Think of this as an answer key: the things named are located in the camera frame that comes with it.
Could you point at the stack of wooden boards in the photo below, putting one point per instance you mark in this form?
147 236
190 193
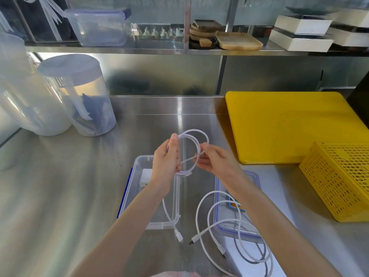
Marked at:
203 33

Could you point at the person's pink garment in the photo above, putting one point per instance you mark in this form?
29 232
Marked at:
175 274

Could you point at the clear plastic storage box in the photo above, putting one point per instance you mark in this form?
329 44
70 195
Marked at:
132 199

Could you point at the stainless steel shelf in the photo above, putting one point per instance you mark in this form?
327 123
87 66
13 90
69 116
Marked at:
144 51

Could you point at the person's left hand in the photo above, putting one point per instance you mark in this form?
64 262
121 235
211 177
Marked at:
163 167

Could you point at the person's left forearm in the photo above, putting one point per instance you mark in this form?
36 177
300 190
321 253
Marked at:
129 230

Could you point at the large translucent plastic tub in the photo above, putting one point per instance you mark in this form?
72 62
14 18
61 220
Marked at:
26 98

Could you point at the person's right forearm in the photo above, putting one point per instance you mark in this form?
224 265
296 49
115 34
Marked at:
276 230

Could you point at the clear box with blue clips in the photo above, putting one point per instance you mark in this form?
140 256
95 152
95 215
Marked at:
98 27

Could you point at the row of small white bottles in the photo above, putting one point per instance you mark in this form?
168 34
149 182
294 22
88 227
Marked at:
158 32

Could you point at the white box with dark band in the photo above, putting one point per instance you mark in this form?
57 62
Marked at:
301 34
351 28

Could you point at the light wooden tray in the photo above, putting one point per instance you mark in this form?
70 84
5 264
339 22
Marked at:
238 41

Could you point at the yellow plastic basket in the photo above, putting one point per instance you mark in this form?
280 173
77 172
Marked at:
340 181

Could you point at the person's right thumb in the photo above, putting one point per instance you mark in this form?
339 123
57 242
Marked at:
210 148

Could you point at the yellow cutting board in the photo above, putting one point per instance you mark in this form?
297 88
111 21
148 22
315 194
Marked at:
285 126

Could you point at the clear round jar with lid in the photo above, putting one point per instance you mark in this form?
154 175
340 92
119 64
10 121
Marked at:
86 98

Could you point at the person's right hand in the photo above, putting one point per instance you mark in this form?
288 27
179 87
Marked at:
223 167

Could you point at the person's left thumb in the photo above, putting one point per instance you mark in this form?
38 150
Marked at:
173 144

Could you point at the white ribbon strips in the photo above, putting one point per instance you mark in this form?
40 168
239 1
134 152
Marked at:
52 14

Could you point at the clear lid with blue rim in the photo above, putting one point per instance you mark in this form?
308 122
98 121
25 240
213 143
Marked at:
250 225

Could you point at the white charger adapter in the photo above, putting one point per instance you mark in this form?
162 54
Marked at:
145 178

